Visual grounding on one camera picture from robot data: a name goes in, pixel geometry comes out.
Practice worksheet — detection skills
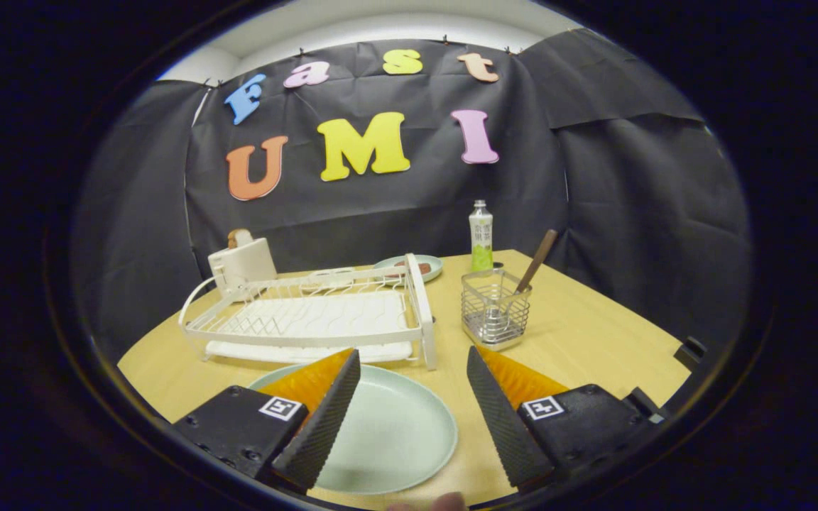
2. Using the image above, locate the white toaster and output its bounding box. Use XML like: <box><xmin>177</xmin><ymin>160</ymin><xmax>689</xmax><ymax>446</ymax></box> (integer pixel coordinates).
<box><xmin>208</xmin><ymin>238</ymin><xmax>278</xmax><ymax>300</ymax></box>

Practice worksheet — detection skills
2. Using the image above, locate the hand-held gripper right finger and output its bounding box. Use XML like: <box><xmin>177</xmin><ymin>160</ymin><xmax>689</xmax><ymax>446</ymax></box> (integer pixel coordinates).
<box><xmin>467</xmin><ymin>345</ymin><xmax>665</xmax><ymax>492</ymax></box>

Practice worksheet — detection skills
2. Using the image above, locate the black backdrop cloth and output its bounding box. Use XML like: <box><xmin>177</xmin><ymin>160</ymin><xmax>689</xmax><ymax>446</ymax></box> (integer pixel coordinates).
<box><xmin>72</xmin><ymin>28</ymin><xmax>754</xmax><ymax>370</ymax></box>

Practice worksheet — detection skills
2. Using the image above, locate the white compartment dish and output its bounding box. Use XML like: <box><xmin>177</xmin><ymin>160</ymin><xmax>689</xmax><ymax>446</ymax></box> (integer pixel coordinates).
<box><xmin>307</xmin><ymin>266</ymin><xmax>357</xmax><ymax>288</ymax></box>

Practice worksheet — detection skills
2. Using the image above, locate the green drink bottle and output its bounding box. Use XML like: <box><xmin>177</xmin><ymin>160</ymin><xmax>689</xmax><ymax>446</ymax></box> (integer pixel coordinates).
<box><xmin>469</xmin><ymin>199</ymin><xmax>494</xmax><ymax>273</ymax></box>

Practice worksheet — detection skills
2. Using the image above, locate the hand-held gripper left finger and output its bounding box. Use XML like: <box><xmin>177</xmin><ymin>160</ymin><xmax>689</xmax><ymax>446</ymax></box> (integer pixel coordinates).
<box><xmin>173</xmin><ymin>348</ymin><xmax>362</xmax><ymax>495</ymax></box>

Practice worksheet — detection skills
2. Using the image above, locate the white wire dish rack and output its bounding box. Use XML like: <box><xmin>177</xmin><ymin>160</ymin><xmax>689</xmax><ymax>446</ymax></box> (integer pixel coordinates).
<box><xmin>179</xmin><ymin>253</ymin><xmax>439</xmax><ymax>371</ymax></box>

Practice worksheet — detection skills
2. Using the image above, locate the wooden handled metal spoon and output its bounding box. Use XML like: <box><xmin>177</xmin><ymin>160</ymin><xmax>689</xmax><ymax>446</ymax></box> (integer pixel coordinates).
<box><xmin>484</xmin><ymin>229</ymin><xmax>559</xmax><ymax>338</ymax></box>

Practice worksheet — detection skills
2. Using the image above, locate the small pale green plate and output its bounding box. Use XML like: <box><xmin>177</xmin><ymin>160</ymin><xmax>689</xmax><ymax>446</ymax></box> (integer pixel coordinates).
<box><xmin>373</xmin><ymin>255</ymin><xmax>444</xmax><ymax>283</ymax></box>

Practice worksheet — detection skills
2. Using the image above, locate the small black block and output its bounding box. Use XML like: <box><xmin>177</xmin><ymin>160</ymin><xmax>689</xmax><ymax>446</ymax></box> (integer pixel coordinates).
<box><xmin>673</xmin><ymin>336</ymin><xmax>708</xmax><ymax>364</ymax></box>

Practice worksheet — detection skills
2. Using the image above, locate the metal wire basket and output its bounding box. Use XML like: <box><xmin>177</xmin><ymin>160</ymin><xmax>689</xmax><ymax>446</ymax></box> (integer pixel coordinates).
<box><xmin>461</xmin><ymin>268</ymin><xmax>533</xmax><ymax>352</ymax></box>

